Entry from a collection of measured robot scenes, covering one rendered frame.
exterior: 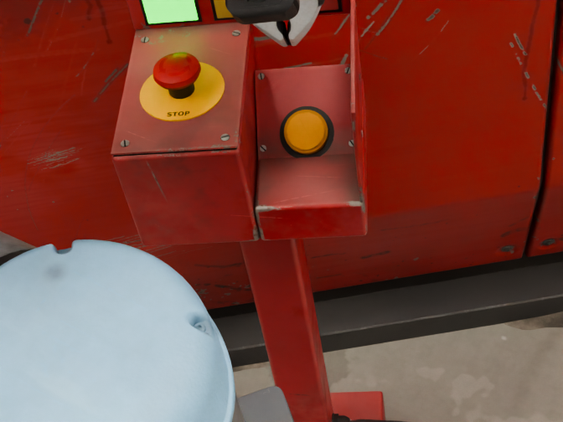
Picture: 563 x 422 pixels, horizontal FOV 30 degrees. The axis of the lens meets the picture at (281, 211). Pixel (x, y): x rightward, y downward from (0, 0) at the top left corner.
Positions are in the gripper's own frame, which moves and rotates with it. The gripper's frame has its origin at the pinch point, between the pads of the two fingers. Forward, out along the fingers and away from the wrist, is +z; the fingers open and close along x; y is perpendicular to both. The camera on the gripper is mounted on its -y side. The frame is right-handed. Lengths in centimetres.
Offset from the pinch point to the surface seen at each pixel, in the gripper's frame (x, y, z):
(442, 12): -13.2, 25.9, 23.6
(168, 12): 11.4, 9.2, 4.9
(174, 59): 9.8, 1.7, 3.1
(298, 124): 0.5, 0.8, 11.1
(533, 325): -26, 22, 86
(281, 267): 4.2, -2.8, 28.3
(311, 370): 3.4, -4.5, 47.1
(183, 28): 10.4, 9.2, 6.8
